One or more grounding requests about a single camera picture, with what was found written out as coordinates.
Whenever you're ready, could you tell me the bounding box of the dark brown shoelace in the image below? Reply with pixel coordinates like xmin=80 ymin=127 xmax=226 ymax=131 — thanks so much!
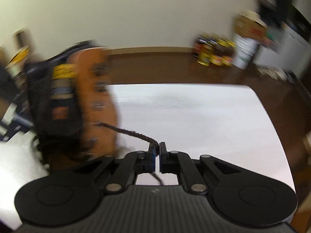
xmin=96 ymin=123 xmax=164 ymax=186

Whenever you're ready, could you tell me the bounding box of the tan leather boot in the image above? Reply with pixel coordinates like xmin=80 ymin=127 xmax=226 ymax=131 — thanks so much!
xmin=24 ymin=41 xmax=118 ymax=172

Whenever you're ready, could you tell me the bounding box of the cooking oil bottles cluster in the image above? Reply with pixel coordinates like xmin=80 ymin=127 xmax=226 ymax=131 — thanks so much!
xmin=192 ymin=33 xmax=236 ymax=66

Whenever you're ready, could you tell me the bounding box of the white plastic bucket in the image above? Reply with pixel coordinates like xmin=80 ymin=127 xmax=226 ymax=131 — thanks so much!
xmin=232 ymin=33 xmax=259 ymax=70

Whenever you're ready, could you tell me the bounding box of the brown cardboard box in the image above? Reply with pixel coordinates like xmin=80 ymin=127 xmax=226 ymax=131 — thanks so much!
xmin=233 ymin=10 xmax=267 ymax=41

